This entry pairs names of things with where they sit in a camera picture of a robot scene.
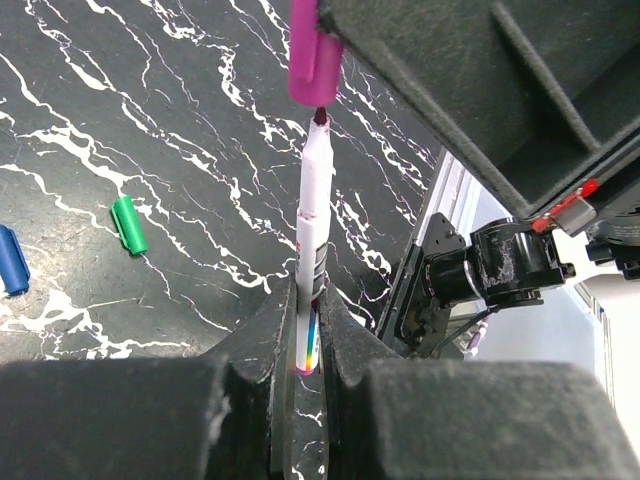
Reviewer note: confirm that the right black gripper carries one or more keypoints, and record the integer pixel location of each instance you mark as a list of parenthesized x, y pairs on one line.
[(620, 225)]

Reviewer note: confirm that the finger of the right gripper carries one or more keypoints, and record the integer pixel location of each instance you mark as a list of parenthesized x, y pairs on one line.
[(533, 97)]

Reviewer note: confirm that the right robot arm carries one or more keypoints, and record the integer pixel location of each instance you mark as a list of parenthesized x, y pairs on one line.
[(449, 419)]

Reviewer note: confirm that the magenta pen cap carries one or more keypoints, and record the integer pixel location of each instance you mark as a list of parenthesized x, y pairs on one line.
[(315, 58)]

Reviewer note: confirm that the aluminium rail frame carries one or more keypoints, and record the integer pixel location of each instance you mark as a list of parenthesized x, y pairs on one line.
[(440, 210)]

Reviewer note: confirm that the green pen cap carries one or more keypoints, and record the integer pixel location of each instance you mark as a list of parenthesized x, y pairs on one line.
[(128, 226)]

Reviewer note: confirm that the blue pen cap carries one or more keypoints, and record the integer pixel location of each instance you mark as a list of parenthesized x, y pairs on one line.
[(15, 272)]

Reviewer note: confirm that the white pen magenta end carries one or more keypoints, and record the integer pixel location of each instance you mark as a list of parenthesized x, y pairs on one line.
[(312, 232)]

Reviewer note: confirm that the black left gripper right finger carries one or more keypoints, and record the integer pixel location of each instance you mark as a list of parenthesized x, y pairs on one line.
[(347, 349)]

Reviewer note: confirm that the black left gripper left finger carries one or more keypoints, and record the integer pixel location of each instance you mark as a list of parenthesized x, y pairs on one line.
[(252, 434)]

